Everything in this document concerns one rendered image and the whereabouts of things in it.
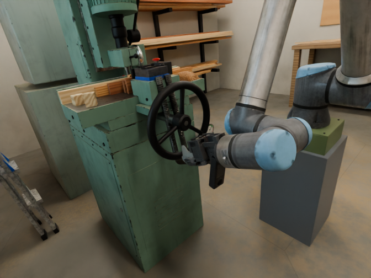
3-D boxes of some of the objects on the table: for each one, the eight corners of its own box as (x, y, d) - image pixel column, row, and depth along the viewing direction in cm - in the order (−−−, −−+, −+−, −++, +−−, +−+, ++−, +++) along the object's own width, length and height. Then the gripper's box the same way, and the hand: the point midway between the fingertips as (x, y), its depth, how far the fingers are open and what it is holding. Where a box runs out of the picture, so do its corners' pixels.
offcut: (86, 103, 81) (84, 94, 79) (76, 106, 79) (73, 96, 77) (83, 102, 83) (80, 92, 82) (73, 105, 81) (69, 95, 80)
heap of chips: (188, 81, 100) (187, 73, 98) (169, 80, 110) (169, 72, 108) (202, 78, 105) (201, 70, 103) (183, 76, 115) (182, 69, 113)
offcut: (96, 106, 76) (93, 92, 74) (86, 107, 75) (82, 94, 73) (97, 103, 79) (94, 91, 77) (88, 105, 78) (84, 92, 76)
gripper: (231, 129, 61) (186, 134, 78) (209, 140, 56) (167, 144, 73) (239, 156, 62) (194, 156, 80) (219, 170, 57) (175, 167, 74)
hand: (185, 158), depth 76 cm, fingers closed
